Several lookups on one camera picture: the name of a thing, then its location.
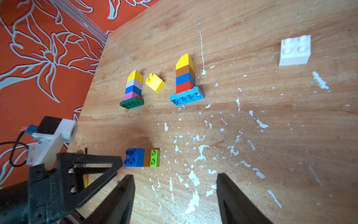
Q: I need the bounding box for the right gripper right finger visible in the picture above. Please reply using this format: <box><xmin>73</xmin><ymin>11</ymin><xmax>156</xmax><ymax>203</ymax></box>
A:
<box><xmin>216</xmin><ymin>173</ymin><xmax>272</xmax><ymax>224</ymax></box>

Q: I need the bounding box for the dark green lego plate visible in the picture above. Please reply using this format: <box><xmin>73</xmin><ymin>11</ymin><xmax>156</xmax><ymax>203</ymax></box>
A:
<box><xmin>120</xmin><ymin>96</ymin><xmax>144</xmax><ymax>109</ymax></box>

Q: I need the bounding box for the teal blue lego brick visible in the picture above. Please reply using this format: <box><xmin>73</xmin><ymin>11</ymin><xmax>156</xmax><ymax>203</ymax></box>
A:
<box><xmin>176</xmin><ymin>72</ymin><xmax>195</xmax><ymax>86</ymax></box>

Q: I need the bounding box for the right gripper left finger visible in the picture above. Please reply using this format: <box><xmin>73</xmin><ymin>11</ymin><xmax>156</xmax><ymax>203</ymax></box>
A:
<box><xmin>83</xmin><ymin>175</ymin><xmax>135</xmax><ymax>224</ymax></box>

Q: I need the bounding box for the lime green lego brick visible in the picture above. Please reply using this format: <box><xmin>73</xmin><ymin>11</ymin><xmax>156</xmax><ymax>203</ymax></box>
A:
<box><xmin>150</xmin><ymin>150</ymin><xmax>160</xmax><ymax>168</ymax></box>

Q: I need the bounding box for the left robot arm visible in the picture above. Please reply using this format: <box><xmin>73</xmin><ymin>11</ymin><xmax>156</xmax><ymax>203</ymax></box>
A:
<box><xmin>1</xmin><ymin>153</ymin><xmax>123</xmax><ymax>224</ymax></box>

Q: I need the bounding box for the lilac lego brick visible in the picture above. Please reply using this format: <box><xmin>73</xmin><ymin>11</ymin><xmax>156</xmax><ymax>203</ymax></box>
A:
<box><xmin>126</xmin><ymin>79</ymin><xmax>143</xmax><ymax>89</ymax></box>

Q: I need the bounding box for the yellow sloped lego brick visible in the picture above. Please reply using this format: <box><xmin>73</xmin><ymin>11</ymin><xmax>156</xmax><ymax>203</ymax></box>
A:
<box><xmin>127</xmin><ymin>70</ymin><xmax>144</xmax><ymax>84</ymax></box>

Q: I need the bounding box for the brown sloped lego brick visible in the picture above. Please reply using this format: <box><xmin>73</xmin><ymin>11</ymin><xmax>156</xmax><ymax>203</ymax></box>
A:
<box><xmin>144</xmin><ymin>149</ymin><xmax>151</xmax><ymax>167</ymax></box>

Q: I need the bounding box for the pink lego brick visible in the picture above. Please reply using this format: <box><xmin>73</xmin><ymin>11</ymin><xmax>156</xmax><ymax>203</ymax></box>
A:
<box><xmin>124</xmin><ymin>91</ymin><xmax>141</xmax><ymax>100</ymax></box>

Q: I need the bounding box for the white lego brick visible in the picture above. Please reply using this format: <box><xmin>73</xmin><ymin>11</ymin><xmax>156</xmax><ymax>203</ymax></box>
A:
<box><xmin>279</xmin><ymin>35</ymin><xmax>311</xmax><ymax>66</ymax></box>

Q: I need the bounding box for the light blue long lego brick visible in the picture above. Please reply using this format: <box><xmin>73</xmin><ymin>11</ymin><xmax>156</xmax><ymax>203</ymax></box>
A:
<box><xmin>169</xmin><ymin>87</ymin><xmax>204</xmax><ymax>106</ymax></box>

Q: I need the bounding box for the red lego brick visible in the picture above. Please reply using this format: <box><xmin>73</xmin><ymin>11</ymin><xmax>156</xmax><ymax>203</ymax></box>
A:
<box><xmin>176</xmin><ymin>81</ymin><xmax>195</xmax><ymax>93</ymax></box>

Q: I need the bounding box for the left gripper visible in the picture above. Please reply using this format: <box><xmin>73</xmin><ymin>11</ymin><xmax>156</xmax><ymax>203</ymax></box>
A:
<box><xmin>28</xmin><ymin>153</ymin><xmax>123</xmax><ymax>224</ymax></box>

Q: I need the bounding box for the blue square lego brick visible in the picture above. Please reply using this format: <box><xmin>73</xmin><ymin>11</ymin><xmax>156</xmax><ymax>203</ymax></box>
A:
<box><xmin>125</xmin><ymin>85</ymin><xmax>142</xmax><ymax>96</ymax></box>

